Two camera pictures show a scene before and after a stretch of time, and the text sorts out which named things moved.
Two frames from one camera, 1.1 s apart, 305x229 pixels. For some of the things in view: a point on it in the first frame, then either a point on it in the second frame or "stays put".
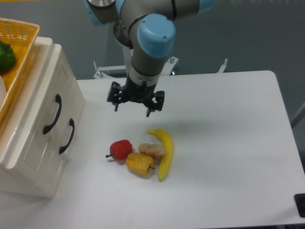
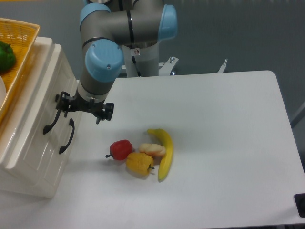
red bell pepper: x=119 y=150 stays put
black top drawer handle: x=58 y=98 stays put
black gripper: x=131 y=91 -> x=103 y=111
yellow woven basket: x=21 y=36 stays put
